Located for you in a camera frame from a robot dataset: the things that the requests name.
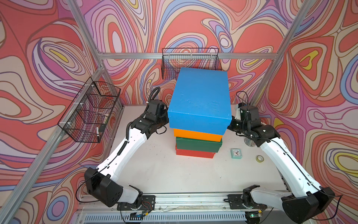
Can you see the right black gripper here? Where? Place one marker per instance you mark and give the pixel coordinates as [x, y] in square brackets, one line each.
[229, 127]

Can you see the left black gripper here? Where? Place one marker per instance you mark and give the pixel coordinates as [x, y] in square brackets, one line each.
[165, 112]

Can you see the orange shoebox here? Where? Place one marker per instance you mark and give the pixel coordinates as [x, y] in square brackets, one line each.
[197, 135]

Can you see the green shoebox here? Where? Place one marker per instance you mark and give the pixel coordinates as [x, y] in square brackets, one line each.
[198, 145]

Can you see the blue shoebox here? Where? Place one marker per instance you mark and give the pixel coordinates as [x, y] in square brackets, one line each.
[201, 102]

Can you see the red shoebox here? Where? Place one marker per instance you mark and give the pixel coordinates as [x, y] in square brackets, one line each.
[192, 153]

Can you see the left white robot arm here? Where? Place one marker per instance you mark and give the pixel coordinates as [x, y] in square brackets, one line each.
[103, 182]

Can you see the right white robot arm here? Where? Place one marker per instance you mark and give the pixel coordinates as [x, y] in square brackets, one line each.
[306, 197]

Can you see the metal cup of pencils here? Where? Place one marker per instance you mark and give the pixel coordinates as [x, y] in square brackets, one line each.
[249, 142]

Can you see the small mint green clock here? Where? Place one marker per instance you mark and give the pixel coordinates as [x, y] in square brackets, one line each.
[236, 153]

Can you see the yellow tape roll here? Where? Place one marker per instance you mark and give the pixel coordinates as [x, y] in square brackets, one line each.
[259, 158]

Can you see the marker in left basket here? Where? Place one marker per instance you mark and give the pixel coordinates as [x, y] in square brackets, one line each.
[98, 135]

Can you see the black wire basket left wall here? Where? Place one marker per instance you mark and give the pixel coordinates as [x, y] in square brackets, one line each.
[96, 104]

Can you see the black wire basket wall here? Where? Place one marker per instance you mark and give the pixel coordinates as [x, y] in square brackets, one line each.
[96, 104]
[173, 59]

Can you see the black wire basket back wall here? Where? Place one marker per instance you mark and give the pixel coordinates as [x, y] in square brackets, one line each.
[173, 59]

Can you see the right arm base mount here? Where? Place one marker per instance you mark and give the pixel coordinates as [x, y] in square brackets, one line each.
[243, 201]

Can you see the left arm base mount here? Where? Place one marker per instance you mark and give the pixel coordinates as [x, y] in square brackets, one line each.
[144, 203]

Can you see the aluminium rail front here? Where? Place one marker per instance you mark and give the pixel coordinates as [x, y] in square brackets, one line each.
[183, 208]

